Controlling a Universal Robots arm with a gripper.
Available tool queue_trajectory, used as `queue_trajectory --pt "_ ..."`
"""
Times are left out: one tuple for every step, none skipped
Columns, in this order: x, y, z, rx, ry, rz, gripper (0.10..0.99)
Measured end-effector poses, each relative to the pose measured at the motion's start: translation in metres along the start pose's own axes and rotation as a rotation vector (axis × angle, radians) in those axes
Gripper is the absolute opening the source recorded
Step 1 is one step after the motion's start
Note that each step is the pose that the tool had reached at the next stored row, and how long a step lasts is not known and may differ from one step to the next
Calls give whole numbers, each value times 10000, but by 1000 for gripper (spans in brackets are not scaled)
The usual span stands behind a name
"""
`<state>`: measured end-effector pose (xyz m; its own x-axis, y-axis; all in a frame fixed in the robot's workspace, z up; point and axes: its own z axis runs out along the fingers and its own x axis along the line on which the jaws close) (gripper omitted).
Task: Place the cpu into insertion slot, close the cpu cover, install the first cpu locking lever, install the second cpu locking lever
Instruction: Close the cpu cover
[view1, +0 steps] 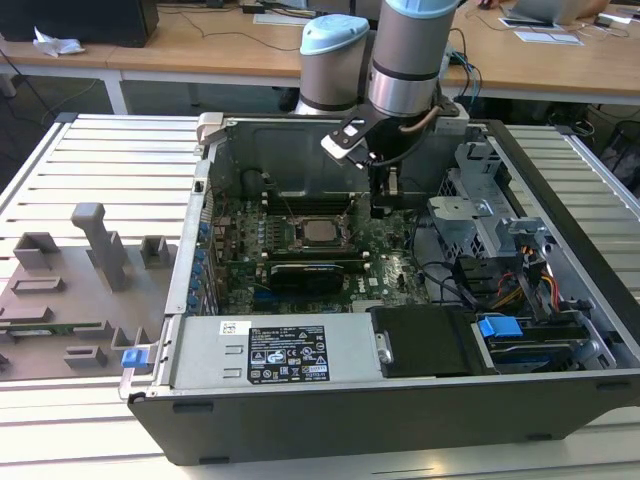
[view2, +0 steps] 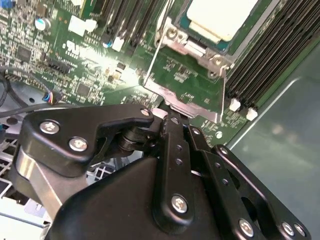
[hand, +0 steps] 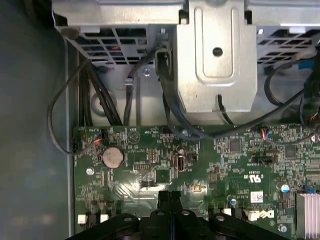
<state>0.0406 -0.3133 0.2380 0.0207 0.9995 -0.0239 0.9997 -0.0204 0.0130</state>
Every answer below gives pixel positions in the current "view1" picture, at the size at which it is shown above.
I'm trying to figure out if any metal locking lever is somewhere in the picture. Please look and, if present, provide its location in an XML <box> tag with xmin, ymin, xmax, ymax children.
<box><xmin>341</xmin><ymin>192</ymin><xmax>364</xmax><ymax>221</ymax></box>
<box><xmin>279</xmin><ymin>193</ymin><xmax>301</xmax><ymax>222</ymax></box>

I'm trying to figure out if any silver green CPU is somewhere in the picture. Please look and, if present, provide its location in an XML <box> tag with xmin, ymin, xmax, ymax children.
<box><xmin>301</xmin><ymin>218</ymin><xmax>336</xmax><ymax>247</ymax></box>

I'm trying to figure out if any black RAM slot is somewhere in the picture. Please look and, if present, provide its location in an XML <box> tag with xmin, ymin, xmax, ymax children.
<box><xmin>263</xmin><ymin>253</ymin><xmax>372</xmax><ymax>261</ymax></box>
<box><xmin>264</xmin><ymin>201</ymin><xmax>354</xmax><ymax>209</ymax></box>
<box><xmin>264</xmin><ymin>197</ymin><xmax>354</xmax><ymax>204</ymax></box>
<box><xmin>264</xmin><ymin>206</ymin><xmax>354</xmax><ymax>213</ymax></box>
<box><xmin>264</xmin><ymin>210</ymin><xmax>354</xmax><ymax>218</ymax></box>
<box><xmin>263</xmin><ymin>257</ymin><xmax>374</xmax><ymax>266</ymax></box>

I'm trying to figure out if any CPU socket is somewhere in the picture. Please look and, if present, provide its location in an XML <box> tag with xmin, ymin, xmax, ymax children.
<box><xmin>289</xmin><ymin>214</ymin><xmax>356</xmax><ymax>254</ymax></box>

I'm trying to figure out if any silver metal drive cage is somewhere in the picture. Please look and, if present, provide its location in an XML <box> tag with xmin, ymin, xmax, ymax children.
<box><xmin>427</xmin><ymin>141</ymin><xmax>556</xmax><ymax>261</ymax></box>

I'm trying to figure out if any green motherboard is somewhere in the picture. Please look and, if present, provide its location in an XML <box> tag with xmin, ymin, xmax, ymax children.
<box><xmin>209</xmin><ymin>192</ymin><xmax>436</xmax><ymax>316</ymax></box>

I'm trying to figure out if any black graphics card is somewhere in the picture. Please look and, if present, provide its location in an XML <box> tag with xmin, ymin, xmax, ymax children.
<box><xmin>269</xmin><ymin>260</ymin><xmax>347</xmax><ymax>300</ymax></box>

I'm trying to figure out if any light wooden desk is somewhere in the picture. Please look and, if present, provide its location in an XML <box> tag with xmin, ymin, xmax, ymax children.
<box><xmin>107</xmin><ymin>0</ymin><xmax>321</xmax><ymax>109</ymax></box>
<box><xmin>0</xmin><ymin>37</ymin><xmax>121</xmax><ymax>114</ymax></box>
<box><xmin>439</xmin><ymin>0</ymin><xmax>640</xmax><ymax>106</ymax></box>

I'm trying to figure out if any black plastic shroud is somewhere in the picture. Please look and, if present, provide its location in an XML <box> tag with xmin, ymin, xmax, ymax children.
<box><xmin>367</xmin><ymin>304</ymin><xmax>501</xmax><ymax>380</ymax></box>

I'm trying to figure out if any silver laptop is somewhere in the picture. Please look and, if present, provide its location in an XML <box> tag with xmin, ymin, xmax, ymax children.
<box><xmin>504</xmin><ymin>0</ymin><xmax>597</xmax><ymax>26</ymax></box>

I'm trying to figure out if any hard disk in blue carrier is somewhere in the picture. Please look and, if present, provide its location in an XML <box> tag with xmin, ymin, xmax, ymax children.
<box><xmin>477</xmin><ymin>314</ymin><xmax>591</xmax><ymax>376</ymax></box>

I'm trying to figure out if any silver power supply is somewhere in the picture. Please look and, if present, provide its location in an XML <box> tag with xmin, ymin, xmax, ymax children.
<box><xmin>164</xmin><ymin>314</ymin><xmax>396</xmax><ymax>390</ymax></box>

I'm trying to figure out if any black grey PC case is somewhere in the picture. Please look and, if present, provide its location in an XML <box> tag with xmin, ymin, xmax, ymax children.
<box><xmin>117</xmin><ymin>112</ymin><xmax>640</xmax><ymax>469</ymax></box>

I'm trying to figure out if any blue case latch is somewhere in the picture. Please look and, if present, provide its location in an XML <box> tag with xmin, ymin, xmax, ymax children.
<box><xmin>121</xmin><ymin>348</ymin><xmax>155</xmax><ymax>372</ymax></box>

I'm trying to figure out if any black box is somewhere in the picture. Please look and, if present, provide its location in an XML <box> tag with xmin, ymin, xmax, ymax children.
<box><xmin>0</xmin><ymin>0</ymin><xmax>161</xmax><ymax>49</ymax></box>

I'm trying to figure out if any crumpled white paper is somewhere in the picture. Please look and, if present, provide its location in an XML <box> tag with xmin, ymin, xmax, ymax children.
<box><xmin>32</xmin><ymin>26</ymin><xmax>87</xmax><ymax>57</ymax></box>

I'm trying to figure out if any grey parts rack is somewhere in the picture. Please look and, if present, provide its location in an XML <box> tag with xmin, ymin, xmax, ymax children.
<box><xmin>0</xmin><ymin>201</ymin><xmax>180</xmax><ymax>382</ymax></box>

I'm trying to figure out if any green RAM stick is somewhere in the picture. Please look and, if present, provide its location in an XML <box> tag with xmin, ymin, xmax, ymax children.
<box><xmin>0</xmin><ymin>322</ymin><xmax>104</xmax><ymax>337</ymax></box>

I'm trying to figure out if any black camera cable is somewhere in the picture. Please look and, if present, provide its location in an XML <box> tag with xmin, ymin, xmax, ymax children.
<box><xmin>369</xmin><ymin>148</ymin><xmax>426</xmax><ymax>169</ymax></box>

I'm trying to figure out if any brown hose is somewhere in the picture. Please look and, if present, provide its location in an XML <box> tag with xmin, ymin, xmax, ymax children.
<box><xmin>398</xmin><ymin>107</ymin><xmax>444</xmax><ymax>137</ymax></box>

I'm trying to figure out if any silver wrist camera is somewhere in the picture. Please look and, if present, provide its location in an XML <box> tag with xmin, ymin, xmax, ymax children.
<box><xmin>319</xmin><ymin>115</ymin><xmax>379</xmax><ymax>164</ymax></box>

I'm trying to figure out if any blue cable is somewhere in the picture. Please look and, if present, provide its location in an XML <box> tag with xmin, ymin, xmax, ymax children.
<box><xmin>462</xmin><ymin>52</ymin><xmax>485</xmax><ymax>109</ymax></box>

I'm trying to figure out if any thin red wire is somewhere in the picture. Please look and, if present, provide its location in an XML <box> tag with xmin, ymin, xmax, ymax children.
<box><xmin>217</xmin><ymin>195</ymin><xmax>234</xmax><ymax>239</ymax></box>

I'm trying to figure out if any orange yellow power wire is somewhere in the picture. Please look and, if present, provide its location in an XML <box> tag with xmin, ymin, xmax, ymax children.
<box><xmin>543</xmin><ymin>267</ymin><xmax>565</xmax><ymax>314</ymax></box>

